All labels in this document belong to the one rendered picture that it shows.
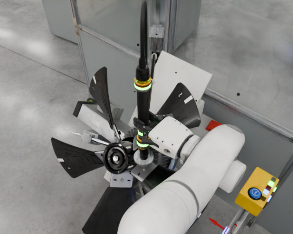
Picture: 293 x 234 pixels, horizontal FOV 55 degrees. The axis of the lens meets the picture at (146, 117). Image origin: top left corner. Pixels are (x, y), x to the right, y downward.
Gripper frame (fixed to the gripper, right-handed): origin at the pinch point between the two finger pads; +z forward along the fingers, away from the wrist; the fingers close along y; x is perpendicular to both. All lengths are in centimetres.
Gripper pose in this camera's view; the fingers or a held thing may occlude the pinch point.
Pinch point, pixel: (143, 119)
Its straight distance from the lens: 84.4
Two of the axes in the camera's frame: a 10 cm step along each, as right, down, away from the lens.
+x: 0.0, -6.7, -7.5
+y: 6.5, -5.7, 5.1
